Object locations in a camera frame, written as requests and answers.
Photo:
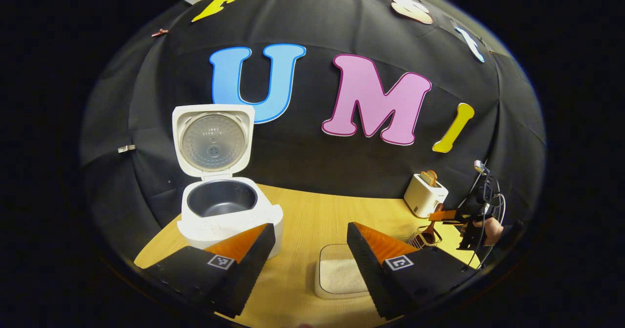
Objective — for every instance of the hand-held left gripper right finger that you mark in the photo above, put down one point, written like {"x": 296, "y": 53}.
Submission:
{"x": 366, "y": 264}

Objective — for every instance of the black backdrop cloth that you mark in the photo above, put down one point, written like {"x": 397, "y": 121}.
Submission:
{"x": 312, "y": 167}

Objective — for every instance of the clear plastic rice container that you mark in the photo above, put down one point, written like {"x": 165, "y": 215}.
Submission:
{"x": 337, "y": 251}

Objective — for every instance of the white toaster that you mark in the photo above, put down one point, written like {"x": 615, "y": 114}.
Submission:
{"x": 421, "y": 198}

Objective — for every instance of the white rice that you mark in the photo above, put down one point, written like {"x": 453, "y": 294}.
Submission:
{"x": 339, "y": 276}

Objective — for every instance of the toasted bread slice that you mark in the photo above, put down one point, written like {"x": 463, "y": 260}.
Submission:
{"x": 426, "y": 177}
{"x": 433, "y": 175}

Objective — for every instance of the white cloth clip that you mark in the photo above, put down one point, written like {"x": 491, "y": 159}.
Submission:
{"x": 126, "y": 148}

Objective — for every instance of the red cloth clip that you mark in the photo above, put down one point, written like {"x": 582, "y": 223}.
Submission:
{"x": 159, "y": 32}

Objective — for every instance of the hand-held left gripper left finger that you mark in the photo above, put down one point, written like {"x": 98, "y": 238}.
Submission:
{"x": 254, "y": 259}

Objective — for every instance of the white rice cooker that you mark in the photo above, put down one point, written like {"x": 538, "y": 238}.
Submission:
{"x": 229, "y": 226}

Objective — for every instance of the brown wooden spoon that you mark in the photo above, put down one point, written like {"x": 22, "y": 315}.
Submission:
{"x": 432, "y": 228}

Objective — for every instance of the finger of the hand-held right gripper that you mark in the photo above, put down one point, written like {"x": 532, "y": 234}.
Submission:
{"x": 444, "y": 215}

